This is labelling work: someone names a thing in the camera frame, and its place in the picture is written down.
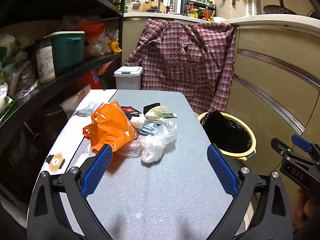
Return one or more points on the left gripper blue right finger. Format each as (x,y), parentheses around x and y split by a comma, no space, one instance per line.
(225,175)

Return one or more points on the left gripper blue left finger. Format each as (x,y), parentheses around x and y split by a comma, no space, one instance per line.
(93,169)

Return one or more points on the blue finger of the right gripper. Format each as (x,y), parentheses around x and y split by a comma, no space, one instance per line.
(301,143)
(280,147)

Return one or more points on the orange snack bag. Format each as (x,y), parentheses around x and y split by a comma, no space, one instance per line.
(109,126)

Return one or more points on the clear plastic bag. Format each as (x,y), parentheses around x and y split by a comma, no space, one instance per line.
(150,148)

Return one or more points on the white tissue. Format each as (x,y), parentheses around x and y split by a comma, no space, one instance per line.
(138,121)

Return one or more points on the light blue face mask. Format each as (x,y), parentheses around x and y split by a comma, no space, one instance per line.
(149,128)

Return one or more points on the black red crab packet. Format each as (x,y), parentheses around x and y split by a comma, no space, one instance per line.
(130,111)

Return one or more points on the green white wrapper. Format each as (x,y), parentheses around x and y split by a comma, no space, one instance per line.
(169,115)

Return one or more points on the black pouch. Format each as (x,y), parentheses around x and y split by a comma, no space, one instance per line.
(150,106)

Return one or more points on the yellow trash bin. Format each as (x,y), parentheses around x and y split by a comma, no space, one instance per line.
(241,156)

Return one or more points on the chrome kitchen faucet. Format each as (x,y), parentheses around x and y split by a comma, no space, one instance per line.
(153,6)

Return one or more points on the person's right hand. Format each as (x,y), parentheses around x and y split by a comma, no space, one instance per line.
(307,205)

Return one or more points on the black bin liner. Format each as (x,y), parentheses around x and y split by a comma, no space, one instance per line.
(225,133)

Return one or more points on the white patterned board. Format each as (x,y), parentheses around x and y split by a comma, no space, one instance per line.
(57,207)

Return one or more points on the red bag under shelf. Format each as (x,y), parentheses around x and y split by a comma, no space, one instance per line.
(91,78)

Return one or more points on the white lidded bin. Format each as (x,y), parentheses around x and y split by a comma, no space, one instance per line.
(129,78)

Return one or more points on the red plaid shirt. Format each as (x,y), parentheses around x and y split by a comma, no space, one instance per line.
(195,59)

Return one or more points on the white label jar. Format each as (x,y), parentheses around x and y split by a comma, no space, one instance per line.
(44,60)

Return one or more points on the white plastic bags on shelf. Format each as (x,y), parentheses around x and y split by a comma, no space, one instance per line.
(99,46)

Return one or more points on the teal storage box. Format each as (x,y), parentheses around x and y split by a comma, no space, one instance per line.
(68,49)

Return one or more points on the yellow toy figure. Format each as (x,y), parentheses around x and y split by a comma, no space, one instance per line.
(114,46)

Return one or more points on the black frying pan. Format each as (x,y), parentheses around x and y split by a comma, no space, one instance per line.
(277,9)

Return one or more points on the black shelving rack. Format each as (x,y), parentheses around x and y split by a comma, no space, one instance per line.
(27,134)

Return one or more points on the orange bag on shelf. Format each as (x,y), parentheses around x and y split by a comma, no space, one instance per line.
(92,30)

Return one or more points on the spice rack with bottles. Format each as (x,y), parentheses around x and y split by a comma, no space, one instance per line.
(201,9)

